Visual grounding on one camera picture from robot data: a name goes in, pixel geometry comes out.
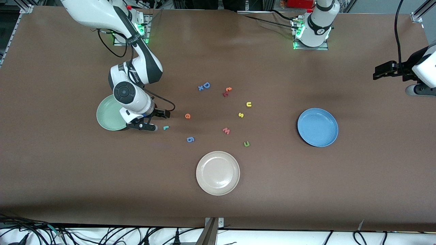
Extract blue round plate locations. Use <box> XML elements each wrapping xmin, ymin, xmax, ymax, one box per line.
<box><xmin>297</xmin><ymin>108</ymin><xmax>339</xmax><ymax>147</ymax></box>

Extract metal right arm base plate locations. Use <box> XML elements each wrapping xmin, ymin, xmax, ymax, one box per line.
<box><xmin>113</xmin><ymin>14</ymin><xmax>151</xmax><ymax>46</ymax></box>

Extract aluminium frame profile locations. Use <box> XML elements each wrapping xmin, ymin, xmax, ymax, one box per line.
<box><xmin>410</xmin><ymin>0</ymin><xmax>436</xmax><ymax>23</ymax></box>
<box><xmin>0</xmin><ymin>3</ymin><xmax>34</xmax><ymax>67</ymax></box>

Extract red box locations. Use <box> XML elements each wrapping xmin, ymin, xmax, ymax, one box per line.
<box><xmin>285</xmin><ymin>0</ymin><xmax>315</xmax><ymax>9</ymax></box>

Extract metal table edge bracket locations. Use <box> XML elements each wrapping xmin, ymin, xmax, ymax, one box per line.
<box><xmin>196</xmin><ymin>217</ymin><xmax>225</xmax><ymax>245</ymax></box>

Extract black cable on table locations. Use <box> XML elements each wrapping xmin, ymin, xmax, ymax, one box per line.
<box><xmin>244</xmin><ymin>10</ymin><xmax>300</xmax><ymax>29</ymax></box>

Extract pale green round plate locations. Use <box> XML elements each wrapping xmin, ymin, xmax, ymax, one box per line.
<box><xmin>96</xmin><ymin>94</ymin><xmax>128</xmax><ymax>131</ymax></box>

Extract beige round plate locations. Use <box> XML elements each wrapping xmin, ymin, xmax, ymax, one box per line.
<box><xmin>196</xmin><ymin>151</ymin><xmax>240</xmax><ymax>196</ymax></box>

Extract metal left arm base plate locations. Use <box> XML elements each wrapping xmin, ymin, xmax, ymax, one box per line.
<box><xmin>292</xmin><ymin>17</ymin><xmax>329</xmax><ymax>51</ymax></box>

